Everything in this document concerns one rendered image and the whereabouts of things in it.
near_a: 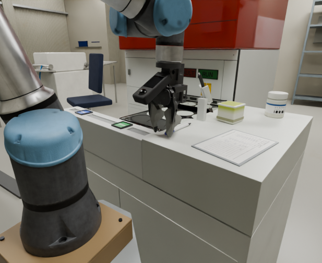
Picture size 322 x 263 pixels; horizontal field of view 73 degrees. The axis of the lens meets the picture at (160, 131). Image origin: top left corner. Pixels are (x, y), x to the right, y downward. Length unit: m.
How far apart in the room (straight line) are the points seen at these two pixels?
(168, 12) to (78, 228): 0.41
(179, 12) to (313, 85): 6.42
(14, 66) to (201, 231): 0.58
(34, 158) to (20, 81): 0.18
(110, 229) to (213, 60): 0.94
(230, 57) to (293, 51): 5.61
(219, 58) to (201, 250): 0.85
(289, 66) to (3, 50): 6.53
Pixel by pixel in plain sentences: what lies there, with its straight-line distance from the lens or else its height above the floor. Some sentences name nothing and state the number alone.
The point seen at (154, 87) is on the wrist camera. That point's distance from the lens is 0.57.
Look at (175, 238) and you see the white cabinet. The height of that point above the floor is 0.67.
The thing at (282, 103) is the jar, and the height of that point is 1.02.
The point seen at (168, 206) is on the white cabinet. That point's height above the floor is 0.77.
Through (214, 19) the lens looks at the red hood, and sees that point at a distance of 1.14.
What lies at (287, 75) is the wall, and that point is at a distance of 6.75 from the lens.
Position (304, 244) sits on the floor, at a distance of 1.89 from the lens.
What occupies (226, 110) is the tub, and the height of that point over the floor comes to 1.01.
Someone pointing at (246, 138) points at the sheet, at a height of 0.97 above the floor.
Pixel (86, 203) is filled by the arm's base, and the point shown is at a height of 0.94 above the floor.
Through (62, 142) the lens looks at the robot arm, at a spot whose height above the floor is 1.08.
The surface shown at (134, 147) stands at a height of 0.93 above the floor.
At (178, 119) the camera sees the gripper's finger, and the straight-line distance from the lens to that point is 0.65.
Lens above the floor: 1.21
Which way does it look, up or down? 20 degrees down
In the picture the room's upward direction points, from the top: straight up
